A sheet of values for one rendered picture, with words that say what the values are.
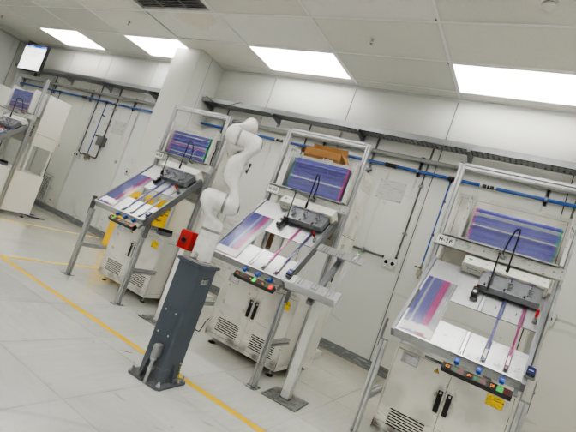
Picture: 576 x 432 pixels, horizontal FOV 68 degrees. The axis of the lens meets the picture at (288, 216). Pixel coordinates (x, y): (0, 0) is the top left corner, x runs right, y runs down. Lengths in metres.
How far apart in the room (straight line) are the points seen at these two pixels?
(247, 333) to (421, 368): 1.28
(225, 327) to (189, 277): 1.12
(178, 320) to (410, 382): 1.45
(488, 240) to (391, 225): 1.87
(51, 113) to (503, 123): 5.67
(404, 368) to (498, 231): 1.04
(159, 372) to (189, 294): 0.45
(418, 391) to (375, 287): 1.95
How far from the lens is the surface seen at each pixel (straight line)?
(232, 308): 3.45
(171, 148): 4.45
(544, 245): 3.00
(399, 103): 5.15
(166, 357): 2.54
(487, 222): 3.03
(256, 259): 3.07
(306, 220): 3.23
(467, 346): 2.60
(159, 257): 4.01
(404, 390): 2.93
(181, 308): 2.47
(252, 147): 2.48
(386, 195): 4.80
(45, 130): 6.86
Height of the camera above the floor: 1.01
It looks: 3 degrees up
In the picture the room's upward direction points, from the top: 20 degrees clockwise
